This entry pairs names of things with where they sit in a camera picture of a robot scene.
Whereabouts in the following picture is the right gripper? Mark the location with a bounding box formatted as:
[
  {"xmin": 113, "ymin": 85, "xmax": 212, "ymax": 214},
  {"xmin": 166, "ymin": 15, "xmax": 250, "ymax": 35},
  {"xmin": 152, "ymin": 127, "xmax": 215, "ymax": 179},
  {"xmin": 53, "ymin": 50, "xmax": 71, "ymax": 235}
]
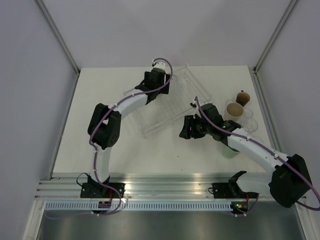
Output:
[{"xmin": 179, "ymin": 114, "xmax": 212, "ymax": 139}]

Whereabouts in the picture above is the white wire dish rack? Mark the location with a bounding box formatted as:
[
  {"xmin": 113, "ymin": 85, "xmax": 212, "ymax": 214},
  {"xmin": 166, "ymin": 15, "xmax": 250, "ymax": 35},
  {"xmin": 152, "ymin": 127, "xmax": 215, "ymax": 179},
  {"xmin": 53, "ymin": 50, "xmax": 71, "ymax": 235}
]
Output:
[{"xmin": 120, "ymin": 65, "xmax": 212, "ymax": 139}]

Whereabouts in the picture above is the green cup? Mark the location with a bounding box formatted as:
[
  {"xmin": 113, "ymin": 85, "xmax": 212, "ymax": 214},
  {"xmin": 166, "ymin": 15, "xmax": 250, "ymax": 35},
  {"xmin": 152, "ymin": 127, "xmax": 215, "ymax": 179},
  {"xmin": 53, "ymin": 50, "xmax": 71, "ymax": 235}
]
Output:
[{"xmin": 222, "ymin": 146, "xmax": 240, "ymax": 159}]

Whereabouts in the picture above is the beige plastic cup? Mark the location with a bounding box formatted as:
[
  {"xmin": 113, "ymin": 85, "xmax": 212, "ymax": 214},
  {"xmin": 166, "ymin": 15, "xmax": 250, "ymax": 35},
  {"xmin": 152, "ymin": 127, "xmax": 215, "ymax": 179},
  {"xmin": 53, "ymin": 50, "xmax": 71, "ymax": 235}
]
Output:
[{"xmin": 224, "ymin": 102, "xmax": 244, "ymax": 122}]

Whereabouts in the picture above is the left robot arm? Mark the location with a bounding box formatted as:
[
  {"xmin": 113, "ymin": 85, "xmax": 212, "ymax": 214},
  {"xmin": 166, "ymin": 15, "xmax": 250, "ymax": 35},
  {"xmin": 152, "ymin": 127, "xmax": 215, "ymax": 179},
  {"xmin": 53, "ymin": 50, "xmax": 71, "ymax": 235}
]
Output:
[{"xmin": 85, "ymin": 67, "xmax": 173, "ymax": 198}]

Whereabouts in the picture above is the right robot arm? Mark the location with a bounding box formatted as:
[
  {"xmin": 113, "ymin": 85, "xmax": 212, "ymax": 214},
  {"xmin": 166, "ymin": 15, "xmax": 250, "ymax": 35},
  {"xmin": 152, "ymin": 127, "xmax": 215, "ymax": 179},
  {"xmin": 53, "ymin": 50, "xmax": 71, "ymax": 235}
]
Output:
[{"xmin": 179, "ymin": 101, "xmax": 313, "ymax": 208}]

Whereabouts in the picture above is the clear glass in rack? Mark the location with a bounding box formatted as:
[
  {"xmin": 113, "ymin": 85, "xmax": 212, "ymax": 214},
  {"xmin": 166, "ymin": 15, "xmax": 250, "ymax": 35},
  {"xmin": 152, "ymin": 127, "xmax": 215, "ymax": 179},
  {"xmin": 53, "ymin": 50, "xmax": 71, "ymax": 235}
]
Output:
[{"xmin": 170, "ymin": 74, "xmax": 179, "ymax": 86}]

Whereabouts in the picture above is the clear glass near brown cup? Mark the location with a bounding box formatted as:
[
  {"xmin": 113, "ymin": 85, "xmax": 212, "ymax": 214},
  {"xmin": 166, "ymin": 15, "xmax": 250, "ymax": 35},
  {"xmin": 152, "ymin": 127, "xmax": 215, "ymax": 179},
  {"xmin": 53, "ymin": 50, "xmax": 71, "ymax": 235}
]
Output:
[{"xmin": 225, "ymin": 99, "xmax": 234, "ymax": 107}]

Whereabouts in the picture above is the large clear glass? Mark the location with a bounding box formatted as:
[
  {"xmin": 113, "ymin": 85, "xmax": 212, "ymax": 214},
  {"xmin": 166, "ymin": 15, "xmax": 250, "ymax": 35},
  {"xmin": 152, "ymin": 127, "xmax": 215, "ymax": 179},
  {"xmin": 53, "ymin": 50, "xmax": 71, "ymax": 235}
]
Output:
[{"xmin": 241, "ymin": 117, "xmax": 259, "ymax": 133}]

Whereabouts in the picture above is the dark brown cup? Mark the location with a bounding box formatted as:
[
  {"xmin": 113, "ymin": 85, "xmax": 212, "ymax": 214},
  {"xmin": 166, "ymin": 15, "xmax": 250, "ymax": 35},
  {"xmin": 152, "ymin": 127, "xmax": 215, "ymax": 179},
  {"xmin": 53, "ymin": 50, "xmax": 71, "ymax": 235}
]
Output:
[{"xmin": 235, "ymin": 90, "xmax": 251, "ymax": 107}]

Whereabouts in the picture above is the clear glass nearest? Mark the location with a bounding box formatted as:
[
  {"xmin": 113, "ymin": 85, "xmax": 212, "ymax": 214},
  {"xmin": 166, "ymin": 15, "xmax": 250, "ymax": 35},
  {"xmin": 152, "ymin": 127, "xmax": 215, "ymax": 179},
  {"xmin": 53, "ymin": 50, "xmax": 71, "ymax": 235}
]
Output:
[{"xmin": 251, "ymin": 135, "xmax": 264, "ymax": 144}]

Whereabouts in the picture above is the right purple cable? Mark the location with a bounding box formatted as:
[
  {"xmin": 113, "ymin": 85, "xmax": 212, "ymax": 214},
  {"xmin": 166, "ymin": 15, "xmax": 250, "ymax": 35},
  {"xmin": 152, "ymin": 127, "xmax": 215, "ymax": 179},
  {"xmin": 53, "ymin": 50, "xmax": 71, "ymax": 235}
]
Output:
[{"xmin": 194, "ymin": 96, "xmax": 320, "ymax": 210}]

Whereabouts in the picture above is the purple cable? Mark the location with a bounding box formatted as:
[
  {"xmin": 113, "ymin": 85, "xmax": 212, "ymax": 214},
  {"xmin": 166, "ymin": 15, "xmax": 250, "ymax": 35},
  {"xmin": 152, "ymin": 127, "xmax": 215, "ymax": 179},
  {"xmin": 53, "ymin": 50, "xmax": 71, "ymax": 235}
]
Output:
[
  {"xmin": 194, "ymin": 96, "xmax": 320, "ymax": 210},
  {"xmin": 44, "ymin": 57, "xmax": 174, "ymax": 220}
]

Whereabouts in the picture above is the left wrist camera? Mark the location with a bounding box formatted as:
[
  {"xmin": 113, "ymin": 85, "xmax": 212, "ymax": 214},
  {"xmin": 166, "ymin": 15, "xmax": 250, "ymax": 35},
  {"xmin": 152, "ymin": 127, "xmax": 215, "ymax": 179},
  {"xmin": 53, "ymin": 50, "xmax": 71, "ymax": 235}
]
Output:
[{"xmin": 152, "ymin": 59, "xmax": 166, "ymax": 73}]

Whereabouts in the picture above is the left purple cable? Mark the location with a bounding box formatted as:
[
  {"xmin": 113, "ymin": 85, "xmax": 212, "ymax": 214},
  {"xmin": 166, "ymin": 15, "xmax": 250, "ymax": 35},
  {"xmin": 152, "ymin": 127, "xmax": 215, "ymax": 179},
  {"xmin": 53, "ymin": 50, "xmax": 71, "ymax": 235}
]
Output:
[{"xmin": 44, "ymin": 57, "xmax": 174, "ymax": 220}]

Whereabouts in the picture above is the white slotted cable duct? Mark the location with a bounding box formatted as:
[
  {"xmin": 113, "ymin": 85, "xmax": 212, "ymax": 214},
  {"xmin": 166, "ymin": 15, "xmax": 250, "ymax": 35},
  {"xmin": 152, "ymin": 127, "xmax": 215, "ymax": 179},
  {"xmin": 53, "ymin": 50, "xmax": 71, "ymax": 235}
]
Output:
[{"xmin": 45, "ymin": 200, "xmax": 232, "ymax": 212}]

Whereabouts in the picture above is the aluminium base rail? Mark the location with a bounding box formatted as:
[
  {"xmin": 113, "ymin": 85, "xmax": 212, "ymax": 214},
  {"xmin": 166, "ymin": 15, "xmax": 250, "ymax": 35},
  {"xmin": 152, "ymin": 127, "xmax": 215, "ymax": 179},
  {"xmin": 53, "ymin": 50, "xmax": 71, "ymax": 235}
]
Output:
[{"xmin": 35, "ymin": 173, "xmax": 230, "ymax": 201}]

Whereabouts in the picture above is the right frame post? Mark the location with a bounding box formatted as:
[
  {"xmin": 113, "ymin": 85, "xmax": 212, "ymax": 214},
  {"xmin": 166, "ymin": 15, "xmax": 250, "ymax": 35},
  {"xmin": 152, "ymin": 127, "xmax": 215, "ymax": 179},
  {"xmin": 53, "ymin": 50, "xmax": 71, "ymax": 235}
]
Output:
[{"xmin": 252, "ymin": 0, "xmax": 300, "ymax": 75}]

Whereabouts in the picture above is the frame post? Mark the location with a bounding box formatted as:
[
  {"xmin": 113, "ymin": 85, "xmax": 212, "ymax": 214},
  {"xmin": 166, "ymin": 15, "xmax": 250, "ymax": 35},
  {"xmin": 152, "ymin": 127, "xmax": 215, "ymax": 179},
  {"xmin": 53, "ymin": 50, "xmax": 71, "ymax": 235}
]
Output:
[
  {"xmin": 252, "ymin": 0, "xmax": 300, "ymax": 75},
  {"xmin": 33, "ymin": 0, "xmax": 81, "ymax": 76}
]

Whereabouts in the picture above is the left frame post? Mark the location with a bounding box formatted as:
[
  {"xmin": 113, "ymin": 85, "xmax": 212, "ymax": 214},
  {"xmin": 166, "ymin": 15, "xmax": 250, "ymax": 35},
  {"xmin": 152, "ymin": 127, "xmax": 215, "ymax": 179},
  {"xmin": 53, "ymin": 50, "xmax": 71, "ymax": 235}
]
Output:
[{"xmin": 33, "ymin": 0, "xmax": 81, "ymax": 76}]

